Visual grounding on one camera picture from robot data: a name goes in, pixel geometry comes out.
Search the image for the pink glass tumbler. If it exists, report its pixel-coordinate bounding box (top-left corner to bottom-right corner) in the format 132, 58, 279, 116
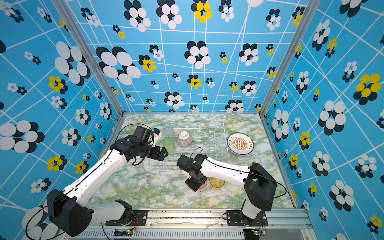
199, 180, 208, 190

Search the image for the yellow glass tumbler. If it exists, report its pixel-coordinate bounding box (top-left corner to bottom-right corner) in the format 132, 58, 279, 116
209, 178, 226, 189

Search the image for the green glass tumbler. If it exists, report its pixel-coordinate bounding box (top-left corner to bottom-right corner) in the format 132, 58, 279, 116
163, 137, 176, 155

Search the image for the white plate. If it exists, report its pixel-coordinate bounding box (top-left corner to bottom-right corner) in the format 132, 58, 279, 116
227, 133, 254, 156

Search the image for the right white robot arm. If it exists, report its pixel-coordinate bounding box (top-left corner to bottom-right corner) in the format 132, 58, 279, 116
177, 154, 278, 226

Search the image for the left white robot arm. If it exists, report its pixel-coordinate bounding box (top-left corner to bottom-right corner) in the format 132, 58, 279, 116
47, 125, 168, 237

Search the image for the striped ceramic bowl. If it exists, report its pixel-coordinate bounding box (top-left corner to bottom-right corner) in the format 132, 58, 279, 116
177, 131, 192, 148

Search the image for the clear glass tumbler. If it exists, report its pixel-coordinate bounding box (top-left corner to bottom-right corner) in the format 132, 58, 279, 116
161, 126, 176, 138

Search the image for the white wire dish rack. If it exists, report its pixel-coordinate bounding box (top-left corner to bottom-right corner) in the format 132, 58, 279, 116
150, 122, 232, 172

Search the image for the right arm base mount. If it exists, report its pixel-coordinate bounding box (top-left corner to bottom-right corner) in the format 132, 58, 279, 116
225, 210, 268, 228

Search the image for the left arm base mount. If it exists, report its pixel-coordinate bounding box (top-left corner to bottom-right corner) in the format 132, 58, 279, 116
105, 210, 149, 227

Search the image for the aluminium front rail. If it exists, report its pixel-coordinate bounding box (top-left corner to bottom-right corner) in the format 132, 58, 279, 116
75, 209, 317, 240

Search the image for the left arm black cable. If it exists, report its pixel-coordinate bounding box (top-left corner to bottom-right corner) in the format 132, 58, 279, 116
25, 203, 65, 240

